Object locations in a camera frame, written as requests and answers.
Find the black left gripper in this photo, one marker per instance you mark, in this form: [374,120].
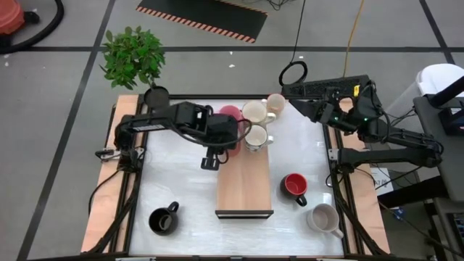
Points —
[223,130]

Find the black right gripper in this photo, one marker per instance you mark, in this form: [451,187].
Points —
[337,108]

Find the small white ceramic mug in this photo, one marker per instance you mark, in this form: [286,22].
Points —
[256,136]

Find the large cream ceramic mug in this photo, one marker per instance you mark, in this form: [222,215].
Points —
[253,111]

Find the black mug red interior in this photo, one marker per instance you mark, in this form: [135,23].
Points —
[295,184]

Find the black ceramic mug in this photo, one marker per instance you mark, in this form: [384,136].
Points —
[163,222]

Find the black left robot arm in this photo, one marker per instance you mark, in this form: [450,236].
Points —
[152,123]

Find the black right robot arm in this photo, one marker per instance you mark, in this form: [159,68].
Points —
[398,156]

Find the white paper label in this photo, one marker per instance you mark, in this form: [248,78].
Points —
[382,183]

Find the beige grey ceramic mug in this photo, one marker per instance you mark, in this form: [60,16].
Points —
[322,218]

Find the black silver clamp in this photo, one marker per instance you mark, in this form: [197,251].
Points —
[108,155]

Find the green potted plant black pot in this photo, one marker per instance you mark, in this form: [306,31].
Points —
[132,54]

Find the black hazard-striped floor mat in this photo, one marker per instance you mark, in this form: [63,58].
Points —
[203,12]

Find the white plastic container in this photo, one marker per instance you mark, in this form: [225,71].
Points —
[438,76]

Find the black desk device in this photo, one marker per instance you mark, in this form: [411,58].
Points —
[451,121]

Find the orange shop vacuum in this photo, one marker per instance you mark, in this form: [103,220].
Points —
[9,16]

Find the silver metal bracket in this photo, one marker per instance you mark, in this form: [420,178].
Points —
[332,154]

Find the wooden shelf riser black frame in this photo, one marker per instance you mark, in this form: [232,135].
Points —
[244,181]

